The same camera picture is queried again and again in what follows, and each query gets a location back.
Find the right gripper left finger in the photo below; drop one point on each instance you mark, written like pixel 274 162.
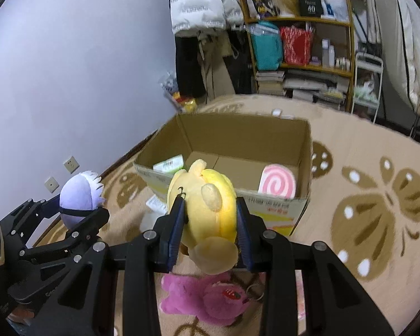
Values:
pixel 84 302

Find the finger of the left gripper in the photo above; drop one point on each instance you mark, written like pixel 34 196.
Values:
pixel 91 223

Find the purple doll plush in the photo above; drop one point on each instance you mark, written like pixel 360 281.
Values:
pixel 81 194

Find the yellow bear plush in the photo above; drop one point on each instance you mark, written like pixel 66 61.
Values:
pixel 211 231

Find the pink bear plush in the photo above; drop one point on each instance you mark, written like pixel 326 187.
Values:
pixel 213 299

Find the green tissue pack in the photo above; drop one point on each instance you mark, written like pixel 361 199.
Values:
pixel 170 166

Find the pink swirl cushion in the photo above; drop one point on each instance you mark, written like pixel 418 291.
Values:
pixel 277 180

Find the pink tissue pack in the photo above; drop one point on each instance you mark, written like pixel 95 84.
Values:
pixel 301 313

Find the beige patterned rug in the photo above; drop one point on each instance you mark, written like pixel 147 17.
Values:
pixel 364 200

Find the open cardboard box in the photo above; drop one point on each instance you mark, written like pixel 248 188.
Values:
pixel 238 146

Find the plastic bag of toys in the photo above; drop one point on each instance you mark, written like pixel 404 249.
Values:
pixel 182 103

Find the stack of books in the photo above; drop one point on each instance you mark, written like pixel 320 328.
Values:
pixel 270 82

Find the beige coat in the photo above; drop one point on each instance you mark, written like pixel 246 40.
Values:
pixel 215 75

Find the teal bag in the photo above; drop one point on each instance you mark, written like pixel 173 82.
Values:
pixel 267 45

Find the white trolley cart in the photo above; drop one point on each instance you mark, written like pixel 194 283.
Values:
pixel 367 86

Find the wooden shelf unit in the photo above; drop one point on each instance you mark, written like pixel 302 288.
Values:
pixel 346 71

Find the red gift bag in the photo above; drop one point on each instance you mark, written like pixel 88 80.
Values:
pixel 297 45

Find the white puffer jacket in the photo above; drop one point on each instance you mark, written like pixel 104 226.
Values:
pixel 192 18

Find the white folded mattress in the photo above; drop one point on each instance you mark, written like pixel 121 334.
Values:
pixel 399 22

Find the black box with 40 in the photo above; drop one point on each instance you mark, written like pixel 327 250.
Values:
pixel 310 8

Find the lower wall socket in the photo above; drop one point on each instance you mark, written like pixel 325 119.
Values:
pixel 51 184

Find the wall socket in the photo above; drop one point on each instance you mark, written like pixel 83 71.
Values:
pixel 51 184
pixel 71 164

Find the upper wall socket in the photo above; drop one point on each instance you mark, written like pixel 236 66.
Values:
pixel 71 164

